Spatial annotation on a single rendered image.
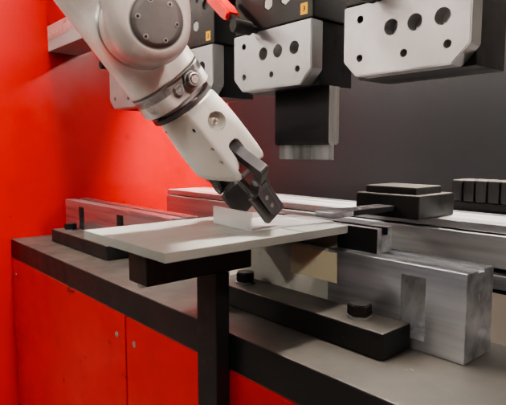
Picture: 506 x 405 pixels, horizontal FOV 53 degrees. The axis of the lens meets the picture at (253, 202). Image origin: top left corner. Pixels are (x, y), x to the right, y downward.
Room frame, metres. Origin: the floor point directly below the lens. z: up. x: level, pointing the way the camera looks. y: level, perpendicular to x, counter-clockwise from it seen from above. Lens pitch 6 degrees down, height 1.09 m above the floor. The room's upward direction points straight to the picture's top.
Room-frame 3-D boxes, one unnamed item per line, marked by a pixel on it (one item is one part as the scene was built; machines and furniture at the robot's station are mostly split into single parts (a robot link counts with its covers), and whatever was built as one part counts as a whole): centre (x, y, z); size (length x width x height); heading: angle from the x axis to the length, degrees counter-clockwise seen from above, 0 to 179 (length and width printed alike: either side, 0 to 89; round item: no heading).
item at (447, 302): (0.66, -0.11, 0.92); 0.39 x 0.06 x 0.10; 41
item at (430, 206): (0.81, -0.20, 1.01); 0.26 x 0.12 x 0.05; 131
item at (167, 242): (0.61, 0.04, 1.00); 0.26 x 0.18 x 0.01; 131
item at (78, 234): (1.12, 0.37, 0.89); 0.30 x 0.05 x 0.03; 41
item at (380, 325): (0.64, -0.05, 0.89); 0.30 x 0.05 x 0.03; 41
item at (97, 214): (1.12, 0.29, 0.92); 0.50 x 0.06 x 0.10; 41
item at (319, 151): (0.70, -0.07, 1.13); 0.10 x 0.02 x 0.10; 41
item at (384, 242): (0.68, -0.09, 0.99); 0.20 x 0.03 x 0.03; 41
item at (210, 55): (0.87, 0.08, 1.26); 0.15 x 0.09 x 0.17; 41
